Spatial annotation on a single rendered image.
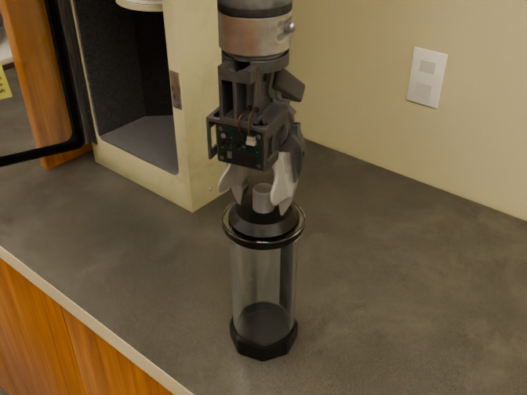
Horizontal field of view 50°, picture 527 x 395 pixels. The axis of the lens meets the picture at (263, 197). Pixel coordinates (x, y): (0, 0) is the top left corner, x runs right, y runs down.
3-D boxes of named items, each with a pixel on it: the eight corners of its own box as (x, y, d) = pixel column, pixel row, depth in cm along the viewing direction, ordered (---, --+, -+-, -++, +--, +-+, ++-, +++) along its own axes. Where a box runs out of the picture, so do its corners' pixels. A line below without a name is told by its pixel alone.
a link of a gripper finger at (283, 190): (265, 234, 67) (248, 166, 63) (284, 208, 72) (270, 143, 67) (288, 237, 66) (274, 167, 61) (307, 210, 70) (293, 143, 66)
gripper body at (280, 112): (206, 164, 63) (199, 60, 56) (240, 131, 69) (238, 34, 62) (268, 179, 60) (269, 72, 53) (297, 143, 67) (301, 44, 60)
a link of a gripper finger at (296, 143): (270, 183, 68) (255, 116, 64) (275, 175, 69) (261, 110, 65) (306, 183, 66) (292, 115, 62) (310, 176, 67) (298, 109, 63)
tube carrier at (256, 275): (309, 317, 87) (316, 204, 75) (282, 367, 79) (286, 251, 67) (246, 296, 91) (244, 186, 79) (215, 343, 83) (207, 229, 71)
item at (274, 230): (307, 219, 76) (310, 178, 72) (282, 259, 69) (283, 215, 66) (247, 203, 79) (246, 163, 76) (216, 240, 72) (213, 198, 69)
